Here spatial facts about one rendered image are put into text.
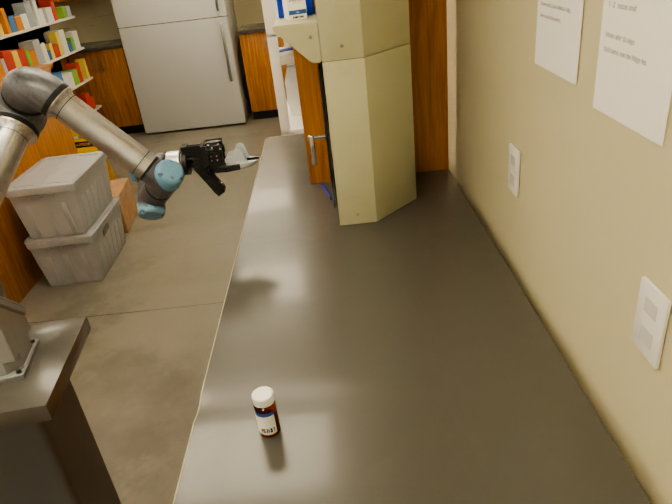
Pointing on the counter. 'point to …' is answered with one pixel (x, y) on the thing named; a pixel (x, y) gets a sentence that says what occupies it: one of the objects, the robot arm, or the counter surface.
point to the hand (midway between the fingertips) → (254, 161)
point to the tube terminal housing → (369, 105)
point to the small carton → (294, 9)
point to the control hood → (301, 36)
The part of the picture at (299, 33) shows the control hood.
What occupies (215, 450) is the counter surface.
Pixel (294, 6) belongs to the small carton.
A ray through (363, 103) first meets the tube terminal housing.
